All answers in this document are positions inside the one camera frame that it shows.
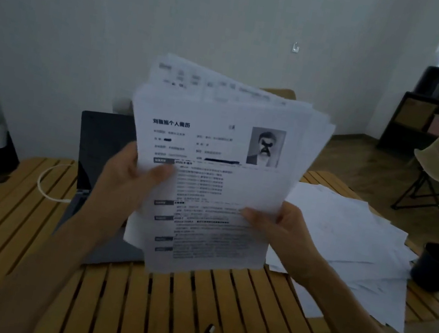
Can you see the grey laptop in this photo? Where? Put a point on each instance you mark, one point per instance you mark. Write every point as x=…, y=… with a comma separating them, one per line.
x=98, y=140

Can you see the woven storage basket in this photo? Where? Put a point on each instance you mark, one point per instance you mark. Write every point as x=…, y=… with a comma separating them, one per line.
x=415, y=114

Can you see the person's left hand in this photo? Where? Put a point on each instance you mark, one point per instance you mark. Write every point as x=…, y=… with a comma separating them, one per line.
x=120, y=185

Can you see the small black clip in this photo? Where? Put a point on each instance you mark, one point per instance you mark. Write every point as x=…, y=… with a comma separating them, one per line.
x=209, y=331

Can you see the black shelf unit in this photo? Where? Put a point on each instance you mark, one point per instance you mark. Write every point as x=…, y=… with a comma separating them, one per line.
x=425, y=87

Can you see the person's right hand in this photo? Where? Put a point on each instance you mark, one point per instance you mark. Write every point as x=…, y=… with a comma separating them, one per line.
x=289, y=237

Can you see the pile of white papers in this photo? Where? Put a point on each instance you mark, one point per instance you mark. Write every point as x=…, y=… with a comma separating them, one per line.
x=350, y=236

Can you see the sorted text document stack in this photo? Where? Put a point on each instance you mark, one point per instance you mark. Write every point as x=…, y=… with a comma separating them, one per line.
x=207, y=187

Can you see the wooden slatted table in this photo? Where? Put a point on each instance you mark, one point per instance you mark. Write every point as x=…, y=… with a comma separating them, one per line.
x=136, y=310

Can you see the person's left forearm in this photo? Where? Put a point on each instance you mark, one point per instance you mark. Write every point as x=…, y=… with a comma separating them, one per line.
x=43, y=269

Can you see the white wall hook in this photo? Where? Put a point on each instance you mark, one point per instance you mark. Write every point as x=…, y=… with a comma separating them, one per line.
x=296, y=47

